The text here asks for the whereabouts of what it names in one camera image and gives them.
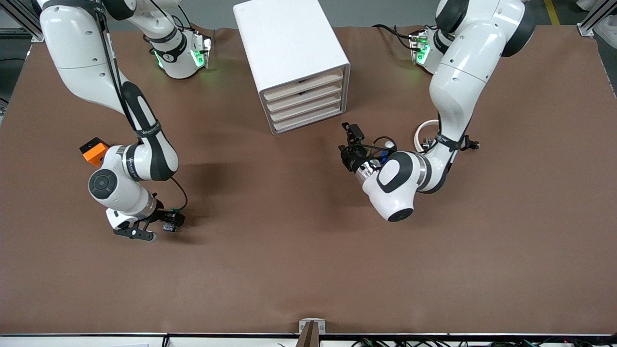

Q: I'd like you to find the white plastic drawer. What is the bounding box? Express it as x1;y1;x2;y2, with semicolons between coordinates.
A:
263;69;345;103
269;93;347;124
266;81;346;113
272;104;349;134

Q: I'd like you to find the white drawer cabinet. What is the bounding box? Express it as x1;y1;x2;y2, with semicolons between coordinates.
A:
233;0;351;135

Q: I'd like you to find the white semicircular pipe clamp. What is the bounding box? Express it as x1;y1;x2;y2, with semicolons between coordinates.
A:
416;120;440;154

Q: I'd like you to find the brown table mat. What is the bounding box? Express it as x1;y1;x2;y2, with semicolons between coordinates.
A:
0;25;617;336

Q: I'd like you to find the orange and black block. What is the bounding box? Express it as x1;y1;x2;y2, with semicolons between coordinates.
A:
80;137;110;168

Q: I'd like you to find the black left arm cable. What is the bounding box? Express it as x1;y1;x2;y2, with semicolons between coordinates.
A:
345;136;400;167

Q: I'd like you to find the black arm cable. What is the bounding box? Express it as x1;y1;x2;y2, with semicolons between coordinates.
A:
94;10;188;213
345;136;400;167

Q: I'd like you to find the black base cable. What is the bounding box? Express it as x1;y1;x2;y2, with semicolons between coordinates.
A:
170;13;194;33
371;24;420;51

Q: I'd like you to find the white table edge rail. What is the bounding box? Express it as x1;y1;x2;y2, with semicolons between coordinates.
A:
0;333;617;347

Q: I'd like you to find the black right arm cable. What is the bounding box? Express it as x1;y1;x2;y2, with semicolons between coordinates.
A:
94;10;188;213

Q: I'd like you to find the small metal bracket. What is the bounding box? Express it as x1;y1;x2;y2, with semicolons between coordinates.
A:
299;318;326;334

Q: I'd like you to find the aluminium frame post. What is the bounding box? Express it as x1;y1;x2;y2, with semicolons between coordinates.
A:
577;0;617;38
0;0;47;43

